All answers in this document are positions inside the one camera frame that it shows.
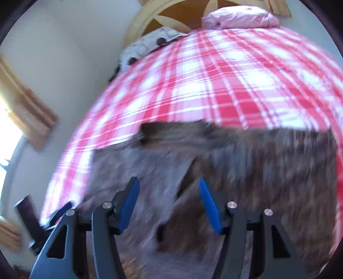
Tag pink pillow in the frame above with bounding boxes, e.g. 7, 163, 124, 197
202, 6, 280, 29

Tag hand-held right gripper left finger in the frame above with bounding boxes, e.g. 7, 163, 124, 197
29, 176, 140, 279

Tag yellow curtain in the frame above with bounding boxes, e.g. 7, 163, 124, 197
0, 220, 22, 251
268, 0, 292, 18
0, 58, 58, 149

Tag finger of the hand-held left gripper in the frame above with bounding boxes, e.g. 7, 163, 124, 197
40, 201, 75, 229

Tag dark cloth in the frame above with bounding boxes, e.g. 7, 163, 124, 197
108, 64, 121, 82

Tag bed with red plaid sheet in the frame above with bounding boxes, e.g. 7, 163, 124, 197
40, 27, 343, 228

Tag wide sliding window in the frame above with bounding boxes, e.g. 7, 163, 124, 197
0, 94, 23, 172

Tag cream and wood headboard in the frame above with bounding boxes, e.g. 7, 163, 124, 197
125, 0, 223, 45

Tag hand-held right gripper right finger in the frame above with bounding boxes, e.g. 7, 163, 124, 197
199, 178, 306, 279

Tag brown knit sweater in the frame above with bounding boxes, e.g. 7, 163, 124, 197
78, 119, 339, 279

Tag white patterned pillow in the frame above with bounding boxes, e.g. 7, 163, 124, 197
119, 26, 188, 71

